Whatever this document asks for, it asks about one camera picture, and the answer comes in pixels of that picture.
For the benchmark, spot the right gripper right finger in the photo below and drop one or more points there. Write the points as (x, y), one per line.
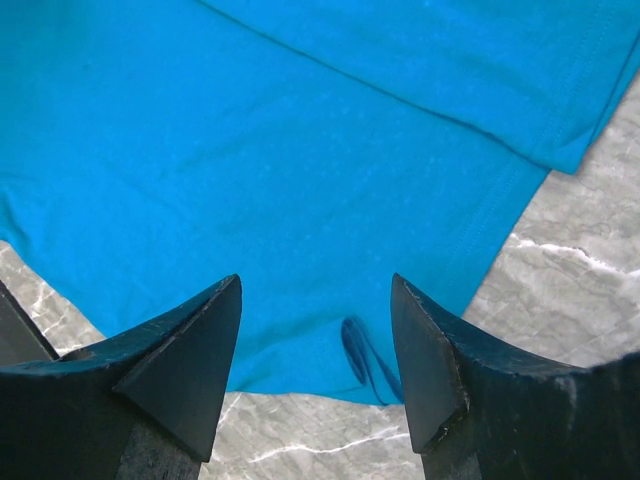
(480, 408)

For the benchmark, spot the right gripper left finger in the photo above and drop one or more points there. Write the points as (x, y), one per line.
(144, 404)

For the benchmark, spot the blue t-shirt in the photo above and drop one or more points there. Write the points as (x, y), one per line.
(313, 148)

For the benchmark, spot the black base beam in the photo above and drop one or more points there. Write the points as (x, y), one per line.
(21, 339)

